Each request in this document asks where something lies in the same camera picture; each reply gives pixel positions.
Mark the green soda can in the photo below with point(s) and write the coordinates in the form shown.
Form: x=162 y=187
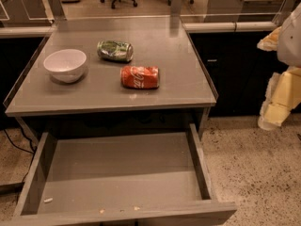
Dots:
x=114 y=50

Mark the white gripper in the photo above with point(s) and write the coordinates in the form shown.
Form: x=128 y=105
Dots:
x=291 y=46

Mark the red coke can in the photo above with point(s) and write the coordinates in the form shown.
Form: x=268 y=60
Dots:
x=139 y=77

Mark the dark counter cabinet right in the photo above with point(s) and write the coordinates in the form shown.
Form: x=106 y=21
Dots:
x=239 y=70

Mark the white ceramic bowl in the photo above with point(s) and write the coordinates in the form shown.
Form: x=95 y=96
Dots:
x=66 y=65

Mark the grey open top drawer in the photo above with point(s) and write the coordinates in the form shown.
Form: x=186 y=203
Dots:
x=137 y=180

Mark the grey cabinet table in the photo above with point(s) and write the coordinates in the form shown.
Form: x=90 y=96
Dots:
x=97 y=104

